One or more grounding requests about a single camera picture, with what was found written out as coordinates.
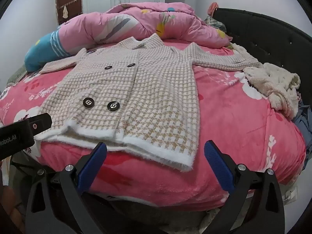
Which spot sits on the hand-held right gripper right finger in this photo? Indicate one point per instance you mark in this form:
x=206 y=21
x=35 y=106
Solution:
x=217 y=165

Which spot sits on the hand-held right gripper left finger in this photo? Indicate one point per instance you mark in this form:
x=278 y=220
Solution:
x=93 y=165

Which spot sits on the beige white houndstooth coat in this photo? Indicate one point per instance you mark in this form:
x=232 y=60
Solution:
x=151 y=90

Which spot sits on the blue grey clothes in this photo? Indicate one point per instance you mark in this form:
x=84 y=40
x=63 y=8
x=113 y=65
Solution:
x=303 y=131

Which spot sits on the pink floral blanket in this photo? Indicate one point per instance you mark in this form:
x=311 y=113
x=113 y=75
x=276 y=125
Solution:
x=231 y=126

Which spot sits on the grey green cloth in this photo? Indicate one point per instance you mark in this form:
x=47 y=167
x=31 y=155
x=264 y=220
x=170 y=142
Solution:
x=17 y=75

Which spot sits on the blue striped pillow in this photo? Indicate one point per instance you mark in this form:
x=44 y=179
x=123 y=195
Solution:
x=41 y=53

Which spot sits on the cream fleece garment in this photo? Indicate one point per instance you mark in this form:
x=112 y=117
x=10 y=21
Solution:
x=275 y=82

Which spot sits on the cream hanging pouch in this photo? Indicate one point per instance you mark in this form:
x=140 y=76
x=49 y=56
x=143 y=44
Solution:
x=65 y=12

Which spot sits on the pink printed quilt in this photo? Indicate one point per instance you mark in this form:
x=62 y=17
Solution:
x=102 y=29

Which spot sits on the black tufted headboard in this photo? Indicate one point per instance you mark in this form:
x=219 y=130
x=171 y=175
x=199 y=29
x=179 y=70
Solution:
x=268 y=36

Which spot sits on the door hook rack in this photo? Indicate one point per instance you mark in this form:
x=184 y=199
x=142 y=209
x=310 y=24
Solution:
x=68 y=3

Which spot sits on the plaid cloth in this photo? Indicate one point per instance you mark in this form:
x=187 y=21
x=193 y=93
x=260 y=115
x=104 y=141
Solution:
x=214 y=23

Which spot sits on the orange cloth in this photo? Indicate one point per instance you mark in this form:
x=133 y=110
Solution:
x=212 y=7

